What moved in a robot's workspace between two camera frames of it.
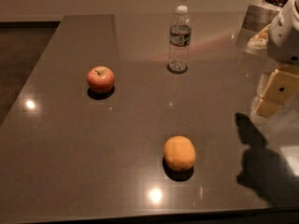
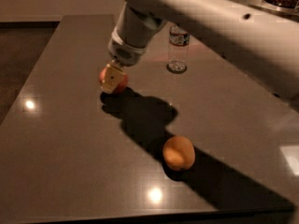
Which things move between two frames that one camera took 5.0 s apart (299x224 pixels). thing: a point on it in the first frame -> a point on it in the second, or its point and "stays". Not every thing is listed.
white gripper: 285,39 -> 127,53
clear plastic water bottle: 179,41 stays
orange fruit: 179,153 stays
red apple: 100,78 -> 121,85
